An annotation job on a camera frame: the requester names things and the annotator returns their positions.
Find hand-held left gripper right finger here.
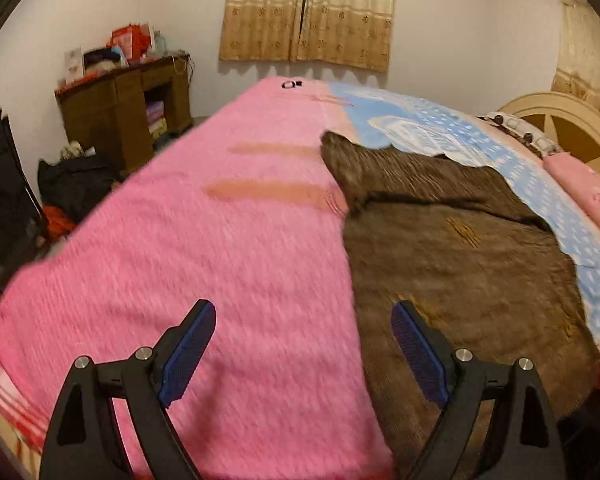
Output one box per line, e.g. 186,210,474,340
391,301,566,480

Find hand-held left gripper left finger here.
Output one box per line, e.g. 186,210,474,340
39,300,217,480

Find brown fuzzy garment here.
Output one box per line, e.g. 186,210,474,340
320,130,600,480

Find folded clothes in desk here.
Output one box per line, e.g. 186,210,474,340
146,101,169,137

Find pile of dark clothes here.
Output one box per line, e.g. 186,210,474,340
83,46,129,77

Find pink fluffy blanket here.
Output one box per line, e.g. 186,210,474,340
0,77,396,480

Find red striped bedsheet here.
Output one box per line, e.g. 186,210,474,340
0,347,48,463

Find orange cloth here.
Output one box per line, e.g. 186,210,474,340
42,205,79,242

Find black bag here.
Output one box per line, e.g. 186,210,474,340
37,152,123,223

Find blue printed blanket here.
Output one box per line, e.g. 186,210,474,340
325,80,600,351

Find white crumpled cloth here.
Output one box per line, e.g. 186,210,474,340
60,142,97,161

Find pink pillow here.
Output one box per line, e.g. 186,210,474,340
544,152,600,252

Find black folding rack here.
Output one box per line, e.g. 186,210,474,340
0,109,51,296

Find beige patterned pillow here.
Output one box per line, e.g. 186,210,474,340
477,112,564,158

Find dark wooden desk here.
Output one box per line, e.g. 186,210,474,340
55,56,195,173

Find cream round headboard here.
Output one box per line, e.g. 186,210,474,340
497,92,600,192

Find white card box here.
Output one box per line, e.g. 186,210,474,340
63,47,85,84

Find beige curtain with border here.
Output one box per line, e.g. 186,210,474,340
550,0,600,121

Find beige patterned window curtain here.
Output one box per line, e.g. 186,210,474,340
219,0,398,72

